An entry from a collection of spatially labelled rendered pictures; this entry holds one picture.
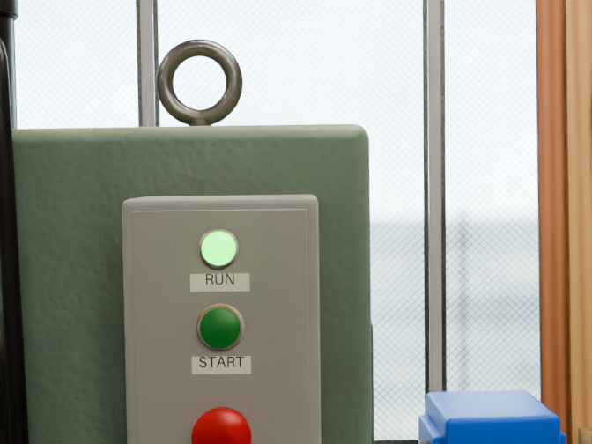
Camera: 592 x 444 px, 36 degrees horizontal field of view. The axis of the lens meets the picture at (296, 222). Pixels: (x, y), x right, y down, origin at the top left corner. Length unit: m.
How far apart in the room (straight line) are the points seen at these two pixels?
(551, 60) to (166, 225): 1.47
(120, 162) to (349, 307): 0.15
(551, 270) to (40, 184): 1.42
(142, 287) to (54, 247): 0.09
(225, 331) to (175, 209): 0.07
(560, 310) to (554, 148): 0.32
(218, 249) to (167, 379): 0.07
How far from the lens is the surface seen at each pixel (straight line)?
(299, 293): 0.46
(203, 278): 0.46
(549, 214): 1.84
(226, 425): 0.46
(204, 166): 0.52
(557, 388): 1.88
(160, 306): 0.46
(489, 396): 1.39
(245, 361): 0.46
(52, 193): 0.53
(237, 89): 0.62
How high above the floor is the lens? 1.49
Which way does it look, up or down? 3 degrees down
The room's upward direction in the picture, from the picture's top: 1 degrees counter-clockwise
